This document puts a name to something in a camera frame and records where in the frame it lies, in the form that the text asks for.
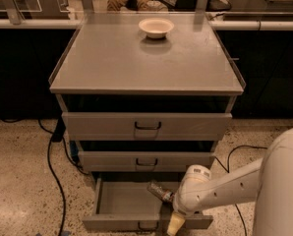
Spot clear plastic water bottle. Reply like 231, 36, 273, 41
146, 180, 174, 203

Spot white paper bowl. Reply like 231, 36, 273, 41
139, 18, 174, 39

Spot black floor cable left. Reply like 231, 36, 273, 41
0, 117, 88, 236

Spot grey top drawer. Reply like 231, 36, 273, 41
62, 112, 232, 141

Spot grey middle drawer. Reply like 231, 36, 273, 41
79, 151, 214, 172

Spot grey drawer cabinet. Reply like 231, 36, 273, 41
48, 11, 246, 182

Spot white cup with straw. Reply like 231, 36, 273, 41
147, 0, 161, 11

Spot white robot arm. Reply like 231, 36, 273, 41
167, 129, 293, 236

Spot black power adapter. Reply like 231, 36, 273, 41
51, 118, 66, 143

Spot grey bottom drawer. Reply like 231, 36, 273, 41
82, 176, 214, 232

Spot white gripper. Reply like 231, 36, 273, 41
166, 165, 211, 236

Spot grey drawer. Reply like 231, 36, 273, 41
79, 151, 214, 172
82, 176, 214, 232
62, 112, 232, 141

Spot white horizontal rail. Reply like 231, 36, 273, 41
0, 19, 293, 31

